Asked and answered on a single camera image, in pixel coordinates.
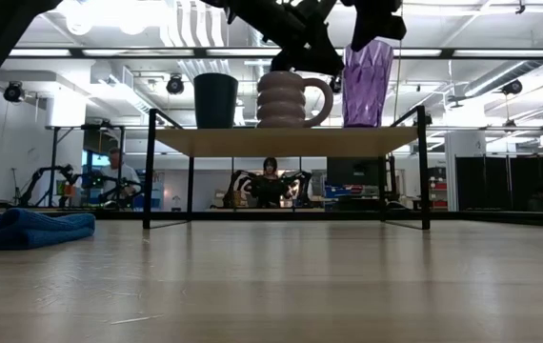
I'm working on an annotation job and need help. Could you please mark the person in white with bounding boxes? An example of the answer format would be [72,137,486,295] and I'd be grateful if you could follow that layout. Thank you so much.
[98,147,143,210]

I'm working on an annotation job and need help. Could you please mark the red storage box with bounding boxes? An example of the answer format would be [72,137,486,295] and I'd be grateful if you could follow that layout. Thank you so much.
[429,179,449,210]

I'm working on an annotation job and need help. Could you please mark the blue folded cloth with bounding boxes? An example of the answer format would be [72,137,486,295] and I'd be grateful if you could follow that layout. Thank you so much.
[0,207,97,252]

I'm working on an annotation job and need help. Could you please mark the pink ribbed ceramic mug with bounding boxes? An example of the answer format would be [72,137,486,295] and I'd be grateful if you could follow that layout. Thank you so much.
[255,71,335,130]

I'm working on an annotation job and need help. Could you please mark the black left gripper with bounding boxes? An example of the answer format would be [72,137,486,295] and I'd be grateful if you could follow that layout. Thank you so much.
[270,0,347,79]

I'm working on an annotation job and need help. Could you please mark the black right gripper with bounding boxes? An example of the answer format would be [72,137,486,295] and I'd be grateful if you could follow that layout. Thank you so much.
[339,0,408,53]

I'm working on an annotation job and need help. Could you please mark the dark tapered cup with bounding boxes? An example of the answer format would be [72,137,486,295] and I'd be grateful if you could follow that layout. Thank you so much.
[192,72,239,131]

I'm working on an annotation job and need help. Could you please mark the black frame bar with lights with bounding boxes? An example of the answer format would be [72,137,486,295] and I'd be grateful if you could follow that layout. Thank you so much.
[7,46,543,60]

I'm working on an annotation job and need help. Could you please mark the black partition wall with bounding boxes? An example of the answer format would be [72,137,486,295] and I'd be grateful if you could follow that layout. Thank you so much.
[455,147,543,213]

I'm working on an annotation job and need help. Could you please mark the black background rig frame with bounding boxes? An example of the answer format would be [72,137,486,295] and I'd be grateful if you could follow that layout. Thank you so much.
[44,121,128,211]

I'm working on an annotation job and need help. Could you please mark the person in black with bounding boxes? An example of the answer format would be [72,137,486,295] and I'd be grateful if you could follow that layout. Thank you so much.
[245,156,296,210]

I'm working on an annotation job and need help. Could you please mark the blue storage bins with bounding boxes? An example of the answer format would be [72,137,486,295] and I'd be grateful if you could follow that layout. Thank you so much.
[323,184,366,200]

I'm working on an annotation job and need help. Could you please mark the black monitor screen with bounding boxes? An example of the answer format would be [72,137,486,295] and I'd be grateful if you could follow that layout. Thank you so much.
[326,156,388,188]

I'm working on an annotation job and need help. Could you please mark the wooden shelf with black frame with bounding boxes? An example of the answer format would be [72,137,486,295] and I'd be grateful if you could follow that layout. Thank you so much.
[142,104,432,232]

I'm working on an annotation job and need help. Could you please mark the purple faceted glass tumbler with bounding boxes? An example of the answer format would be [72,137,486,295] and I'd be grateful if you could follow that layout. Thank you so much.
[341,39,395,130]

